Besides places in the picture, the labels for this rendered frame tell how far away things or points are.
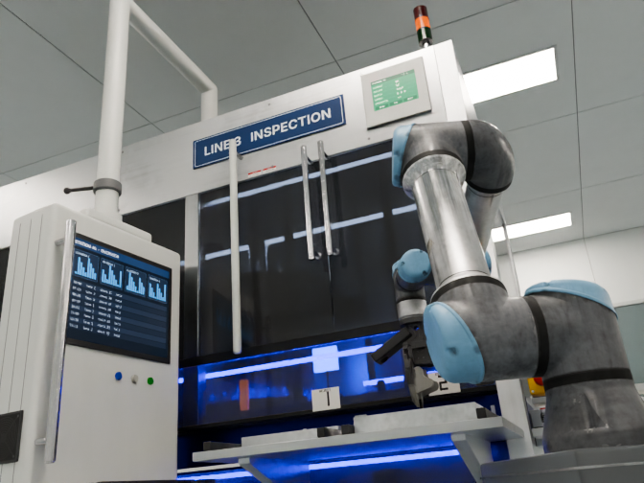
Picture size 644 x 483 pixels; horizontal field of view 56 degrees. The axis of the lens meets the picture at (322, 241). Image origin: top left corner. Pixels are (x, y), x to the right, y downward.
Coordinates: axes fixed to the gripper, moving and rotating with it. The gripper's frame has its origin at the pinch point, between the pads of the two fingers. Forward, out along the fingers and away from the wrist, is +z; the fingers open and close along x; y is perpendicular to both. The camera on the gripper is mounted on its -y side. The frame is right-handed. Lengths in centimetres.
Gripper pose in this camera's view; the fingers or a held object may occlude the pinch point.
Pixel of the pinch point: (416, 402)
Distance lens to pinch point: 153.2
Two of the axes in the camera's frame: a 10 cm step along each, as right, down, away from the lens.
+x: 3.9, 3.3, 8.6
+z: 0.8, 9.2, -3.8
